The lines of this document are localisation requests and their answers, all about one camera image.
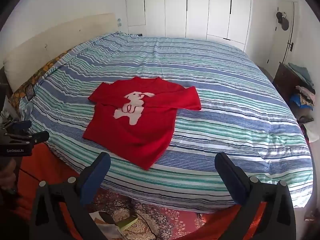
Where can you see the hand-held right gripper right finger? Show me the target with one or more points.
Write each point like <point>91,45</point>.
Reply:
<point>232,177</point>

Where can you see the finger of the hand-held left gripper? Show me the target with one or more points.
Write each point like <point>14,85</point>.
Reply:
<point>21,124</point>
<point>37,137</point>

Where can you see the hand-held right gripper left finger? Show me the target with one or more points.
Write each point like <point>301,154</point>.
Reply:
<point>97,176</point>

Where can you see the red sweater with white dog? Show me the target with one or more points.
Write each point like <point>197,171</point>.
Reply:
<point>120,135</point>

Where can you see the pile of mixed clothes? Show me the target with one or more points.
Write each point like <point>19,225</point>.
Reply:
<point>303,97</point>

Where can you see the person's left hand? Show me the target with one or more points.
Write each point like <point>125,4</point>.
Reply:
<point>5,173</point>

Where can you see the orange floor cloth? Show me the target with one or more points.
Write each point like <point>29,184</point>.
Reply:
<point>50,165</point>

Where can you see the loose paper magazine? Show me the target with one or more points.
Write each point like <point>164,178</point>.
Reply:
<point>105,226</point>

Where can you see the green book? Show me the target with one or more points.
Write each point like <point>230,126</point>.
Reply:
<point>127,222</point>

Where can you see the orange patterned pillow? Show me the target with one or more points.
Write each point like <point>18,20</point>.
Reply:
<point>42,72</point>

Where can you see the striped blue green blanket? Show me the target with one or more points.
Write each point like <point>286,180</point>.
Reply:
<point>212,105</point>

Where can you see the patterned red rug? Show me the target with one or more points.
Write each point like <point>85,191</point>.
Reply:
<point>162,220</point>

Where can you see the beige headboard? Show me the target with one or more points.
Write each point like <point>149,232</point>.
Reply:
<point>50,42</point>

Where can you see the dark wooden dresser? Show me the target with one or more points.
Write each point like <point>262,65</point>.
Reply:
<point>283,80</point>

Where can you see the white door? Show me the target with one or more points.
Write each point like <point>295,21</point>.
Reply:
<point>280,46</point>

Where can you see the dark hanging hat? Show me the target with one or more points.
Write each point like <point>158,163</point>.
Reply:
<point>283,22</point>

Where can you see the white wardrobe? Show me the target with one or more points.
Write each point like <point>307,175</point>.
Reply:
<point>197,10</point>

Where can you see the wall socket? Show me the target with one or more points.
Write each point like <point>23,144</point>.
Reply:
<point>119,22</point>

